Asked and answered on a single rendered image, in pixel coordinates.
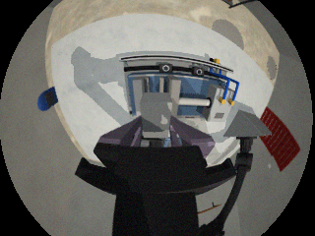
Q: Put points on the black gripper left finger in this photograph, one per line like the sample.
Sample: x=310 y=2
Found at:
x=122 y=135

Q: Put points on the grey flat bar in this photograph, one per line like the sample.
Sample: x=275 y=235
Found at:
x=147 y=84
x=161 y=80

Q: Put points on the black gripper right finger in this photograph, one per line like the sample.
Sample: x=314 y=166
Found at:
x=189 y=137

